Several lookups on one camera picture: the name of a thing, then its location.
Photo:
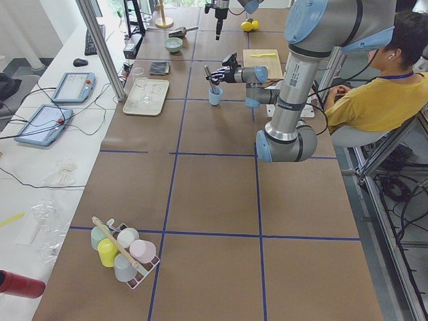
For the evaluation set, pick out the pink cup in rack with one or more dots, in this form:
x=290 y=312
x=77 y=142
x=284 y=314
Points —
x=142 y=250

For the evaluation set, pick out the grey folded cloth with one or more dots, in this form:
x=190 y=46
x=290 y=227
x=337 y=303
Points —
x=159 y=68

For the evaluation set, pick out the light blue cup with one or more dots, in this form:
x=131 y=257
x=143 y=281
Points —
x=215 y=97

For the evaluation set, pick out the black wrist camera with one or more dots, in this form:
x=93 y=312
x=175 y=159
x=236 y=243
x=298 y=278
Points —
x=208 y=6
x=230 y=61

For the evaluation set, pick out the aluminium frame post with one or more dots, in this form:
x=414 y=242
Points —
x=88 y=15

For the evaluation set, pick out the near blue teach pendant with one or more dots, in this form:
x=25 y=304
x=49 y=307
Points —
x=45 y=125

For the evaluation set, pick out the cream bear tray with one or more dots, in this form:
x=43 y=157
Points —
x=156 y=89

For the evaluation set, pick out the black computer mouse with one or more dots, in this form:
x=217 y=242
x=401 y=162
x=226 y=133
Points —
x=79 y=62

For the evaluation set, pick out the crumpled clear plastic bag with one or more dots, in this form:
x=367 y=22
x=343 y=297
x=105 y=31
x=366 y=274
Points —
x=51 y=229

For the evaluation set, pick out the yellow cup in rack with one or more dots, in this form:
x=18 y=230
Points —
x=107 y=252

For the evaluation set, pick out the yellow plastic knife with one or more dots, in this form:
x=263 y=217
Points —
x=259 y=55

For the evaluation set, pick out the green cup in rack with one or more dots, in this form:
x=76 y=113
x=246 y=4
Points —
x=96 y=237

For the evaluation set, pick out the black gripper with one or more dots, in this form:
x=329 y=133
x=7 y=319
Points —
x=229 y=75
x=221 y=12

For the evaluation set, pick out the wooden mug tree stand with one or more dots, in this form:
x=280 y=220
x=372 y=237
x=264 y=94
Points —
x=163 y=21

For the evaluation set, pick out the grey cup in rack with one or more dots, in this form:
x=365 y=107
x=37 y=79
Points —
x=123 y=269

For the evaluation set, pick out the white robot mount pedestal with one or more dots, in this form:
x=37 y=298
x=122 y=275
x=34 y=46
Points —
x=307 y=112

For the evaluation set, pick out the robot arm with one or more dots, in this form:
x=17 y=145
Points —
x=248 y=5
x=313 y=29

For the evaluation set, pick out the green bowl with ice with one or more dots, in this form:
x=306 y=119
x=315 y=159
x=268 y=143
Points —
x=173 y=44

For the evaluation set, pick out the person in yellow shirt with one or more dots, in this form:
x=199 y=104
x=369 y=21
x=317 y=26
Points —
x=393 y=97

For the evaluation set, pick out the blue teach pendant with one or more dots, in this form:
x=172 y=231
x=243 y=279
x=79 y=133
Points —
x=45 y=125
x=74 y=88

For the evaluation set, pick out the wooden rack handle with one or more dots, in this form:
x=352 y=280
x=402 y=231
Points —
x=104 y=230

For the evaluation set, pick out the white wire cup rack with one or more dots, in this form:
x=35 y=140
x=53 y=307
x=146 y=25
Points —
x=145 y=268

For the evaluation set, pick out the black keyboard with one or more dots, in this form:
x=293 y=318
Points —
x=90 y=47

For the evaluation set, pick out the clear wine glass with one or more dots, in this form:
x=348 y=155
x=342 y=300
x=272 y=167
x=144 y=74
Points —
x=140 y=81

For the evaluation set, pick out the red bottle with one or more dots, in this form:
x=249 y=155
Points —
x=22 y=286

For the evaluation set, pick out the metal ice scoop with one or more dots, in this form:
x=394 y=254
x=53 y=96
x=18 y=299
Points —
x=181 y=32

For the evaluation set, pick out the wooden cutting board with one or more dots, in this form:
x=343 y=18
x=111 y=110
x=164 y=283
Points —
x=272 y=64

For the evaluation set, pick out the white gloves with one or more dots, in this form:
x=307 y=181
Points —
x=63 y=174

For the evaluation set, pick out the far blue teach pendant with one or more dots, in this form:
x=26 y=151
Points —
x=74 y=88

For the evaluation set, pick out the whole yellow lemon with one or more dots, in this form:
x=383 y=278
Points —
x=255 y=25

